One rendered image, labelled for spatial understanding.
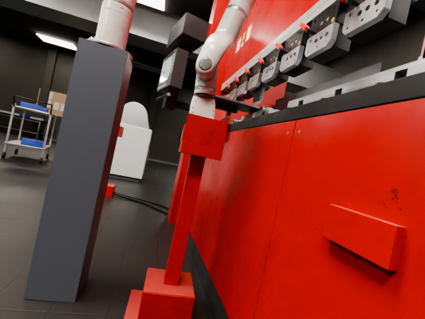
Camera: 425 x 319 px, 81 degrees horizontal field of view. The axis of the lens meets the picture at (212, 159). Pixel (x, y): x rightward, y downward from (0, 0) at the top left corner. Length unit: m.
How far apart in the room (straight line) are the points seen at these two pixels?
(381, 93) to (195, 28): 2.24
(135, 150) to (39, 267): 3.39
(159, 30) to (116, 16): 4.17
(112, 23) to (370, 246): 1.10
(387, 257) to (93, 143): 0.95
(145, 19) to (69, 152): 4.51
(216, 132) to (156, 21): 4.56
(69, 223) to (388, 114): 1.05
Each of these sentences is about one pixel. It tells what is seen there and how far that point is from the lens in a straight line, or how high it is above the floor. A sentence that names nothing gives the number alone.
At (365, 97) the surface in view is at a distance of 0.62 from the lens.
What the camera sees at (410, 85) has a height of 0.86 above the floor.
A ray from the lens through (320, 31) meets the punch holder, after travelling 1.10.
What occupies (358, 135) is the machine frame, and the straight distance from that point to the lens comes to 0.59.
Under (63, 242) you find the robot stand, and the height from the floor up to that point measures 0.23.
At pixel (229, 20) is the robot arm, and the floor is 1.18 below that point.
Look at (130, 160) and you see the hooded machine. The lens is 4.43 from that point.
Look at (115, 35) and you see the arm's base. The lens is 1.16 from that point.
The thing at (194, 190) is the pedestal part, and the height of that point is 0.52.
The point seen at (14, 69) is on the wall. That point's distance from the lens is 13.21.
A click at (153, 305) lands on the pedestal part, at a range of 1.11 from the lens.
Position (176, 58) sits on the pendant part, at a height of 1.49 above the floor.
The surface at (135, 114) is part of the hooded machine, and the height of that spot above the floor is 1.12.
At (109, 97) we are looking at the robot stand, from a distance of 1.06.
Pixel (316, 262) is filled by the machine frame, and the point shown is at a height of 0.48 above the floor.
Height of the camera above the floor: 0.66
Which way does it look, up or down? level
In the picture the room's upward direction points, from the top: 12 degrees clockwise
